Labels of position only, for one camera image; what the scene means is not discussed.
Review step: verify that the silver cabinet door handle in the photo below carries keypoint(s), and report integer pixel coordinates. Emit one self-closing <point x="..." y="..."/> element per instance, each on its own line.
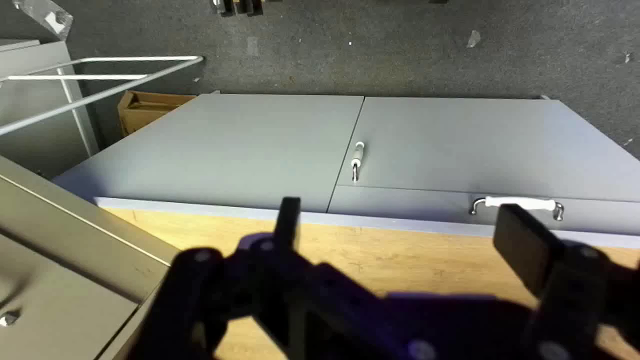
<point x="357" y="161"/>

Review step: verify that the grey side cabinet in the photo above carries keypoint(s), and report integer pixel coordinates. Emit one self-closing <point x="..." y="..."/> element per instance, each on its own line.
<point x="59" y="143"/>

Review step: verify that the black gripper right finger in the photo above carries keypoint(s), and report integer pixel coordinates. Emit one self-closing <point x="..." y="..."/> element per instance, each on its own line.
<point x="528" y="248"/>

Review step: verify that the beige open drawer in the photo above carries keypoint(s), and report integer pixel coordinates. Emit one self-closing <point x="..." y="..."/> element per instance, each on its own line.
<point x="74" y="279"/>

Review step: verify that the grey cabinet with wooden top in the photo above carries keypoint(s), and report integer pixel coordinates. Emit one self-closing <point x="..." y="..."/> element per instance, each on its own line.
<point x="427" y="159"/>

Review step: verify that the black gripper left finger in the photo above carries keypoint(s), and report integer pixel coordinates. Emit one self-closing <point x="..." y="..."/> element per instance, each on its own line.
<point x="286" y="225"/>

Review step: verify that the white wire rack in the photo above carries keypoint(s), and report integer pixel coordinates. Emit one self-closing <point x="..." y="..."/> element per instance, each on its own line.
<point x="123" y="80"/>

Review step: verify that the brown cardboard box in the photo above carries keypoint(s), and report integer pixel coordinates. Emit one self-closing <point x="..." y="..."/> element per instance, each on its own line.
<point x="140" y="108"/>

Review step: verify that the silver drawer handle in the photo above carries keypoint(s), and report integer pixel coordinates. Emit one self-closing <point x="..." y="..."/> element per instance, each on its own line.
<point x="527" y="203"/>

